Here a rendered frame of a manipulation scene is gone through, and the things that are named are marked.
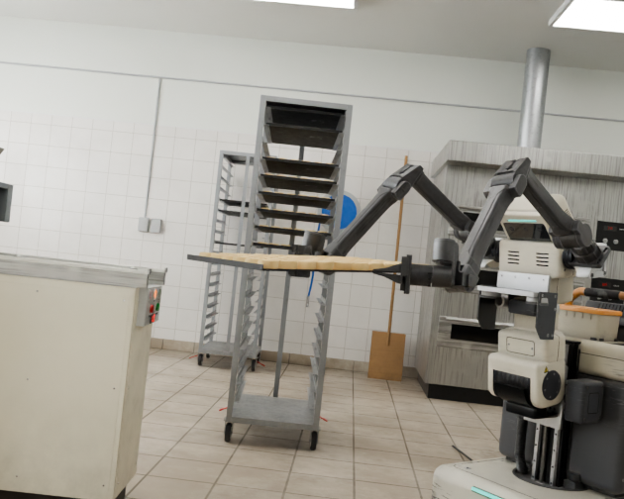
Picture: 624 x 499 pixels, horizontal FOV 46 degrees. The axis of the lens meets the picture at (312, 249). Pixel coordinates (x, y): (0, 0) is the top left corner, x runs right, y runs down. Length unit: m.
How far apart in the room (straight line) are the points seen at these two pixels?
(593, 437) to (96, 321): 1.81
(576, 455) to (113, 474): 1.66
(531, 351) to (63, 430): 1.65
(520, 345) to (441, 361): 3.23
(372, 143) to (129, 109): 2.33
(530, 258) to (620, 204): 3.54
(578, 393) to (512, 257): 0.52
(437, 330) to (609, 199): 1.68
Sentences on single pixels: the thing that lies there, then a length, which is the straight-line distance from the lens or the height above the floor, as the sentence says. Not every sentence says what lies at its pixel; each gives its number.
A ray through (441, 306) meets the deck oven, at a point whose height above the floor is 0.73.
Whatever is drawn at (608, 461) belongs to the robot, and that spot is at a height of 0.41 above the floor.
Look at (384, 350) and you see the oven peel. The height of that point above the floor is 0.25.
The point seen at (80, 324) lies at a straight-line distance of 2.70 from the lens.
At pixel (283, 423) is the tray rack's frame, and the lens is 3.89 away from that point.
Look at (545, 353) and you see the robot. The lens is 2.67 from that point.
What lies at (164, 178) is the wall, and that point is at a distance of 7.10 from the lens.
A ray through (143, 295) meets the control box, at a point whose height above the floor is 0.81.
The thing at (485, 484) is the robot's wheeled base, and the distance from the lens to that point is 2.81.
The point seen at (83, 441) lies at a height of 0.29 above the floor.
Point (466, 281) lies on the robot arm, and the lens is 1.96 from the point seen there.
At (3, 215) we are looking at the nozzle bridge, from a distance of 3.31.
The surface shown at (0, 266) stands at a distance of 2.80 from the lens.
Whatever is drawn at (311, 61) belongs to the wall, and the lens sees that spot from 7.10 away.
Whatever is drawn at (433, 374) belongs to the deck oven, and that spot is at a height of 0.19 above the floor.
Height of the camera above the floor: 1.01
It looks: 1 degrees up
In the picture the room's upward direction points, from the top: 6 degrees clockwise
